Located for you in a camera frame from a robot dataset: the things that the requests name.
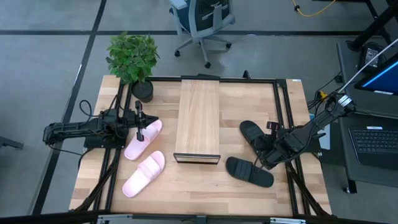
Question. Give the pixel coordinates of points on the black monitor blue screen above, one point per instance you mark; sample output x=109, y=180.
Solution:
x=385, y=77

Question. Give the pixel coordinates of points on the black power adapter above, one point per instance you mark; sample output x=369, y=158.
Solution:
x=370, y=56

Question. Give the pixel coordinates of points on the green plant in black pot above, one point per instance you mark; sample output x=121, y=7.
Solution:
x=132, y=59

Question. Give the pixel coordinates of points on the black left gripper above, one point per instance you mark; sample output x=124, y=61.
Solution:
x=140, y=121

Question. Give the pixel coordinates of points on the black laptop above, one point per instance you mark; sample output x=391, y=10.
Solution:
x=373, y=143

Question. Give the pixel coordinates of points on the wooden shelf black metal frame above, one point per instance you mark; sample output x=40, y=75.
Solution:
x=197, y=115

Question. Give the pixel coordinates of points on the grey blue office chair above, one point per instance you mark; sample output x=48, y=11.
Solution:
x=199, y=18

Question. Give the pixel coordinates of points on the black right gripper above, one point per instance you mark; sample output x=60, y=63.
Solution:
x=276, y=140

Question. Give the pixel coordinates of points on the black metal rig frame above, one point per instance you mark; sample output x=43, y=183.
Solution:
x=248, y=80

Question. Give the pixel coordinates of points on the dark grey floor stand foot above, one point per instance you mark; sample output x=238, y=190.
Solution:
x=11, y=143

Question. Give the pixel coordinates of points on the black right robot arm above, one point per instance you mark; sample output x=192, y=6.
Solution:
x=311, y=132

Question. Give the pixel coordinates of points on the pink slide sandal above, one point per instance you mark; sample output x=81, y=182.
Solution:
x=133, y=152
x=143, y=174

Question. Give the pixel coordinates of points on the black stand pole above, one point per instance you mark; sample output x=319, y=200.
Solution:
x=373, y=28

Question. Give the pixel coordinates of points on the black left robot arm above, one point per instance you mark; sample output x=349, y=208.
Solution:
x=77, y=129

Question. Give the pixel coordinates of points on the black slide sandal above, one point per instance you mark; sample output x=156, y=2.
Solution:
x=248, y=129
x=242, y=171

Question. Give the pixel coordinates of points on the white blue box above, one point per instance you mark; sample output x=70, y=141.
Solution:
x=325, y=141

